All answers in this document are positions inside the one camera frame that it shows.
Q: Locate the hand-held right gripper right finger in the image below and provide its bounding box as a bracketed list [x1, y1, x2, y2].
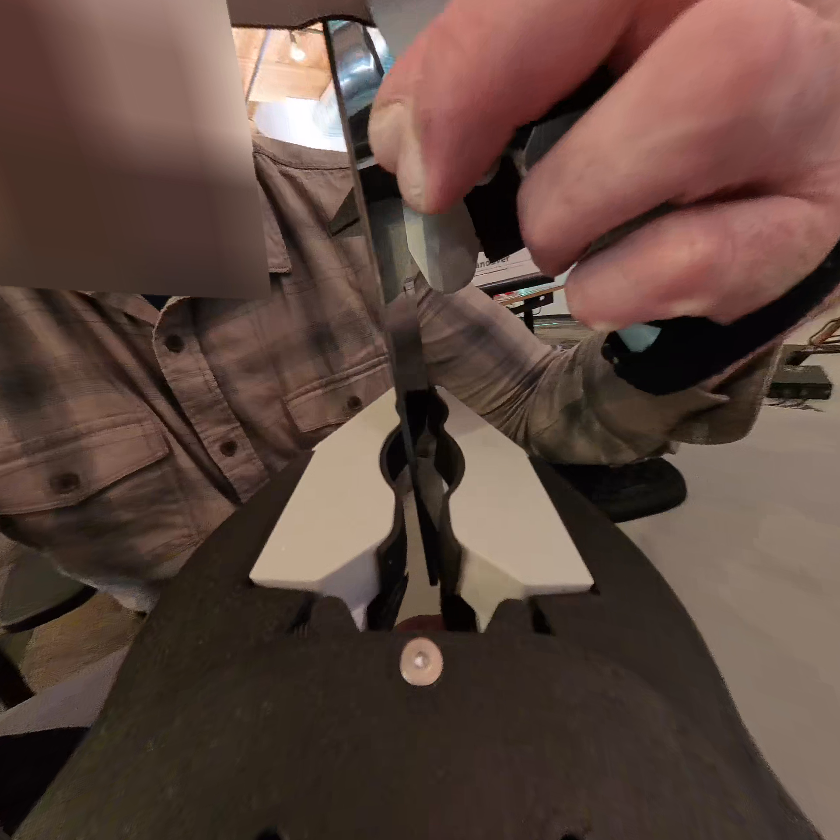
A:
[434, 388, 594, 631]

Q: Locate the person's left hand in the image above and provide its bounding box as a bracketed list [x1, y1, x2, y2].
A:
[368, 0, 840, 332]

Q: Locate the thin black plastic strip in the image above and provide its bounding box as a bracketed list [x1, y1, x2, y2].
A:
[322, 20, 460, 592]

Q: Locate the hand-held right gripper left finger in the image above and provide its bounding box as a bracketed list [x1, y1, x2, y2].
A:
[250, 388, 414, 631]

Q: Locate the framed tag poster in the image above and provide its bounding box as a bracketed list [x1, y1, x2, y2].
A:
[470, 247, 568, 296]

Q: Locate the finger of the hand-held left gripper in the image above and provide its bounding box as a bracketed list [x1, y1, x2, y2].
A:
[401, 197, 483, 295]

